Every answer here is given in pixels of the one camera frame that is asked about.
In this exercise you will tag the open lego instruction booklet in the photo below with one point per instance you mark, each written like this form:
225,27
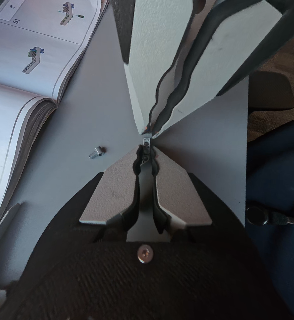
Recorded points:
11,112

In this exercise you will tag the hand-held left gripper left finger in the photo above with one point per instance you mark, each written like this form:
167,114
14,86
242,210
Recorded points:
109,197

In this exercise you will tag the black rounded object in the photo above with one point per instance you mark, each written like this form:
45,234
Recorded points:
269,90

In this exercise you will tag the grey bent lego beam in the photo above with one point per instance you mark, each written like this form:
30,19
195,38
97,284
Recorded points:
147,143

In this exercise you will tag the person's dark blue leg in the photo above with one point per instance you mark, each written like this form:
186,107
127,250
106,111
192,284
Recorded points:
274,175

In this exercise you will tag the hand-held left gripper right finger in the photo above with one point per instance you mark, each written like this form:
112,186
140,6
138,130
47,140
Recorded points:
179,197

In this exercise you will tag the small grey lego pin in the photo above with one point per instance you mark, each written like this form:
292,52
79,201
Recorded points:
97,153

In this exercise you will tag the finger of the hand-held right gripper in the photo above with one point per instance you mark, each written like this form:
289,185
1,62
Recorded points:
237,50
157,37

